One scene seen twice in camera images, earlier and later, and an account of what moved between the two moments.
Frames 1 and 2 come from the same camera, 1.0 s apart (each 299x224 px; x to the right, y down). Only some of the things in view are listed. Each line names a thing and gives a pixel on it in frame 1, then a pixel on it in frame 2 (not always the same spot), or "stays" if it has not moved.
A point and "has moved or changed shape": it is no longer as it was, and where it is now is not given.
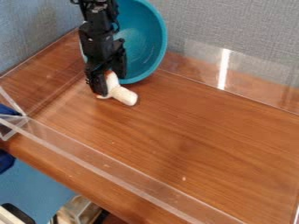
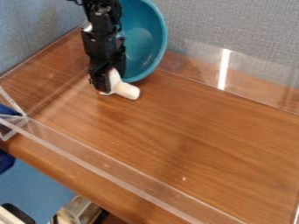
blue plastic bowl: (144, 30) stays
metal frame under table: (80, 211) stays
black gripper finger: (118, 59) stays
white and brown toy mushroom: (118, 92) has moved or changed shape
